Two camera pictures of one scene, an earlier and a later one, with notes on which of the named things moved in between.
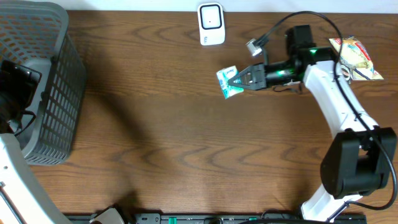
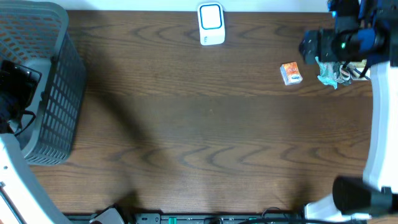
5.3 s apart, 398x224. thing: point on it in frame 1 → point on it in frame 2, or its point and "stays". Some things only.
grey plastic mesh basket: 38,33 stays
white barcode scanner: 211,23 stays
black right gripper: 257,76 → 326,51
